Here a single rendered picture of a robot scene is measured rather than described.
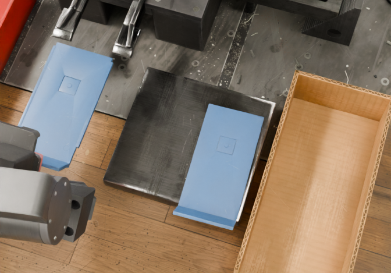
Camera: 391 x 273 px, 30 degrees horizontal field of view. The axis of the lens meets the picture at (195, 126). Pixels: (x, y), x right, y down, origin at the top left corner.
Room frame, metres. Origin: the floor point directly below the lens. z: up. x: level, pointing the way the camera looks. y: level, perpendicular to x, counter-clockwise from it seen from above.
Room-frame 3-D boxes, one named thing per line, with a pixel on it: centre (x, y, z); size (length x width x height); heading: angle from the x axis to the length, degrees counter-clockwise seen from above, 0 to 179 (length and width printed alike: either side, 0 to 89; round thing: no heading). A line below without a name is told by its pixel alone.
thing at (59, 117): (0.35, 0.15, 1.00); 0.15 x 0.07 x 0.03; 158
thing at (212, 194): (0.29, -0.03, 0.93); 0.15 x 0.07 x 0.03; 161
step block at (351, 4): (0.48, -0.18, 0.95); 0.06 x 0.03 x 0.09; 68
